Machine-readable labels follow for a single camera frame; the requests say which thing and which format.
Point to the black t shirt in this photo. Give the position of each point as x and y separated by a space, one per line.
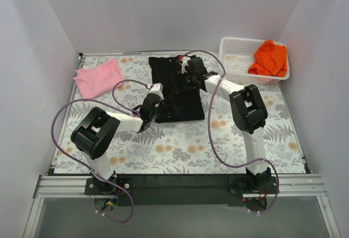
180 105

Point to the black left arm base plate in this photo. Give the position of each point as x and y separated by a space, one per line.
96 187

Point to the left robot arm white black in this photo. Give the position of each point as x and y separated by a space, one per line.
94 134

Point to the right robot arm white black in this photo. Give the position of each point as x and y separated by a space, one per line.
249 115

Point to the pink folded t shirt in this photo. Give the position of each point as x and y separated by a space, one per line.
99 80

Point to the orange t shirt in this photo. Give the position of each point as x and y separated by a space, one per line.
270 60

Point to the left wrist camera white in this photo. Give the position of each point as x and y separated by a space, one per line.
157 89

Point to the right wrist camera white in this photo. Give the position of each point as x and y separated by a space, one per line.
184 64

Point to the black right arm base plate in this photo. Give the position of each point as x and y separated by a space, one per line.
243 184

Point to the aluminium frame rail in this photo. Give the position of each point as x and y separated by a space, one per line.
182 206

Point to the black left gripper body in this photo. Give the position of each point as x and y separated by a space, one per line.
162 110

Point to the floral patterned table mat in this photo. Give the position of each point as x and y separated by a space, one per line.
181 147

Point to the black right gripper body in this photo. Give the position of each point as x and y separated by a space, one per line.
179 78

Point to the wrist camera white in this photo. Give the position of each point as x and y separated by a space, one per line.
184 64
157 89

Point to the white plastic laundry basket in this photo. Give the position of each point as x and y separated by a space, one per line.
237 55

